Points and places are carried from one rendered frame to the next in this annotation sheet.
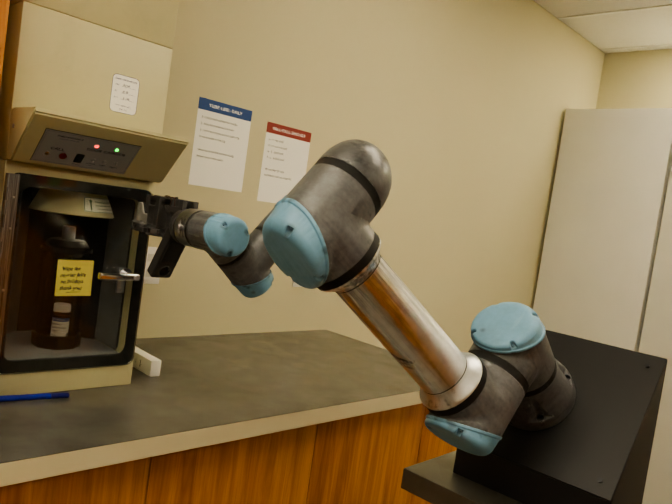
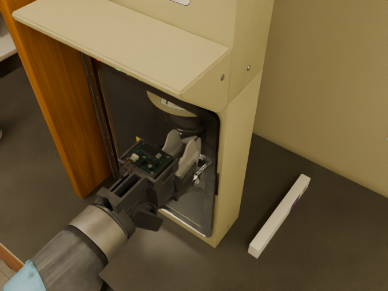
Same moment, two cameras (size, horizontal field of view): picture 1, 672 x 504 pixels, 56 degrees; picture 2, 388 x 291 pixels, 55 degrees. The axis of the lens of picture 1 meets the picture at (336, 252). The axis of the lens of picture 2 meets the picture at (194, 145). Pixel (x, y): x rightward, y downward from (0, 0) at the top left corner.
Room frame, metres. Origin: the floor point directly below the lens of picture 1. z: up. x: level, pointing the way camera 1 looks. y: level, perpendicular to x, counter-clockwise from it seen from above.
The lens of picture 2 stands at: (1.32, 0.01, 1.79)
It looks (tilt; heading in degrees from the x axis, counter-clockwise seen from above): 48 degrees down; 82
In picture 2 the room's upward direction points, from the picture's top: straight up
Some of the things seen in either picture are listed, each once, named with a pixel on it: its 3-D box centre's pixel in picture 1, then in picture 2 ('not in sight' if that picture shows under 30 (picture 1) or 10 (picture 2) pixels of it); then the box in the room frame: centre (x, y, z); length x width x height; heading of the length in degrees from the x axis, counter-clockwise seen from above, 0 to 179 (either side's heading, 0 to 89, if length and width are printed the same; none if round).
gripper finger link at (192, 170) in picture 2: not in sight; (175, 180); (1.35, 0.37, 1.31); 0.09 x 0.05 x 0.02; 46
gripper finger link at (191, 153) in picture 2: not in sight; (189, 152); (1.37, 0.41, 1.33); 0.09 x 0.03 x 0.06; 46
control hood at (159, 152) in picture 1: (102, 149); (119, 59); (1.28, 0.50, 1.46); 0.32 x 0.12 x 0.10; 136
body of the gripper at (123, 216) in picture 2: (173, 219); (138, 189); (1.29, 0.34, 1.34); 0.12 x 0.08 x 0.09; 46
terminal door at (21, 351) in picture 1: (76, 276); (155, 155); (1.31, 0.53, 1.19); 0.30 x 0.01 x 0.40; 136
